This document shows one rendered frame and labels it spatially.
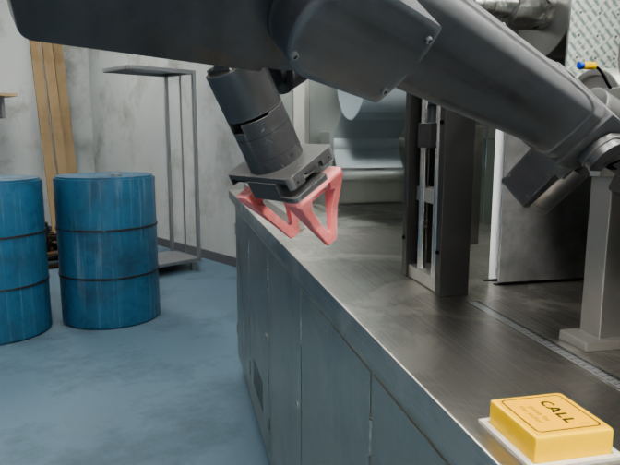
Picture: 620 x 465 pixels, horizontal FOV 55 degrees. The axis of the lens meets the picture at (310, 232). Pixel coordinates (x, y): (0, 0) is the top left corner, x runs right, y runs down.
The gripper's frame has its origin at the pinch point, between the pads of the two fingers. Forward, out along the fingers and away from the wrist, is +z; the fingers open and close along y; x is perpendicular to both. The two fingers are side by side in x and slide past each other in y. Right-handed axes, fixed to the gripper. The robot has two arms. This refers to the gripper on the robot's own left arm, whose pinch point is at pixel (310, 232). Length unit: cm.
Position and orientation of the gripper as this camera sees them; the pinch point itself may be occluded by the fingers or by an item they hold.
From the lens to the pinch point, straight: 64.7
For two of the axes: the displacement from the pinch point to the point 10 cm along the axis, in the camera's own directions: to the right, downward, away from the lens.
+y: -6.7, -1.2, 7.4
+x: -6.5, 5.8, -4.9
